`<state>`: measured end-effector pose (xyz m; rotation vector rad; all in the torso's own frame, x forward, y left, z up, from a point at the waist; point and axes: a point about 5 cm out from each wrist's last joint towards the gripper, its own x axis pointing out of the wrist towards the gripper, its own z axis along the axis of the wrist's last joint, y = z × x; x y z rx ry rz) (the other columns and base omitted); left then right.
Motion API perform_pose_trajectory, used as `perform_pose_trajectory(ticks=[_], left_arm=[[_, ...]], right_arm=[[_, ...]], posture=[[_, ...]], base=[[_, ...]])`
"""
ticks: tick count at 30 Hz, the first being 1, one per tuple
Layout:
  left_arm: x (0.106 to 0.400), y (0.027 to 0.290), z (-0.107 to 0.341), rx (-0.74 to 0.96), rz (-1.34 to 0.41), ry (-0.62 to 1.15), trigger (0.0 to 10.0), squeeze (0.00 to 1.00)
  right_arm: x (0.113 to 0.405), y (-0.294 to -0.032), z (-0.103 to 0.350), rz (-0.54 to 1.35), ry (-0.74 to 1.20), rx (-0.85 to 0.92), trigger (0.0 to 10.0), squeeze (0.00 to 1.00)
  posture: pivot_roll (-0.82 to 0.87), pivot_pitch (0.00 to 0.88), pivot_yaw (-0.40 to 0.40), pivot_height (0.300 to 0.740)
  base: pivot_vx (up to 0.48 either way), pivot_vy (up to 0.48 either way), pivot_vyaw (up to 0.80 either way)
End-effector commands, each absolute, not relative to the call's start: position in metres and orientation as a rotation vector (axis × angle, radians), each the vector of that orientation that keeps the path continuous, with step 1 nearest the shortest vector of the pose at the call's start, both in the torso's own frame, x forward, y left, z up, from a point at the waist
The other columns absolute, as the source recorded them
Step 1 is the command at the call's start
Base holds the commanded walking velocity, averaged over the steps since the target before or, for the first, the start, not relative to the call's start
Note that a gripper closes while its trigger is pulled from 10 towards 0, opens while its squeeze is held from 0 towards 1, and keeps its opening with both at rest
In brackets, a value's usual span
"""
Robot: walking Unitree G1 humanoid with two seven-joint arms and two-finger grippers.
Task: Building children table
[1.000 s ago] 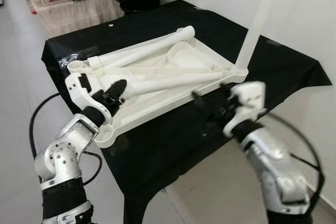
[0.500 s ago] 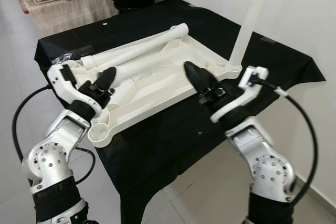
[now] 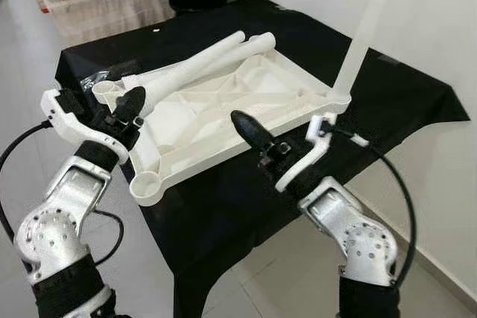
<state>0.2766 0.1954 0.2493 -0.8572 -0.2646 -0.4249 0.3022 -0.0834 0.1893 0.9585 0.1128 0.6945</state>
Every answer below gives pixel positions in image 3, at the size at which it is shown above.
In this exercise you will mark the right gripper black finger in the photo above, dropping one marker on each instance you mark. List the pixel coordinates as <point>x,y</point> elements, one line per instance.
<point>252,130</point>

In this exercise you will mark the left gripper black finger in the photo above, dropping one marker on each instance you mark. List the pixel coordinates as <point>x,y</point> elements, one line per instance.
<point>131,103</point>

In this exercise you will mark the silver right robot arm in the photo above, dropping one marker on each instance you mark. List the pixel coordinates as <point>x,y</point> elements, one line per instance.
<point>358,236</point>

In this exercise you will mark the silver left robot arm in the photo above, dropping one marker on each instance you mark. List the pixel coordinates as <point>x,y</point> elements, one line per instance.
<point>63,206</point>

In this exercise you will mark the white plastic children table top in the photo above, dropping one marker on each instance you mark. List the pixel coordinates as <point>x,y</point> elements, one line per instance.
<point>194,121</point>

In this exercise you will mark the clear plastic bag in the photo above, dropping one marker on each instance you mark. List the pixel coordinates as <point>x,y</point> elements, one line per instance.
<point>97,80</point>

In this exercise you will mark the beige woven cloth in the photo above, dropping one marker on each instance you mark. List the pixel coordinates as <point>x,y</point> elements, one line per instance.
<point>104,16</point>

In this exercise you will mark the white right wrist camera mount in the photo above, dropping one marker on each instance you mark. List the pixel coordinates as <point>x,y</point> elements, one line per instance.
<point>313,147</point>

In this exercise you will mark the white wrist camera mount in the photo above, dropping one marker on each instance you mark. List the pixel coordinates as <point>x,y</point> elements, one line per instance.
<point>67,121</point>
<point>313,147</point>

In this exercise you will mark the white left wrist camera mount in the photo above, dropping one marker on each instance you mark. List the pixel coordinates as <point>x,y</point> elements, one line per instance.
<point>67,121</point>

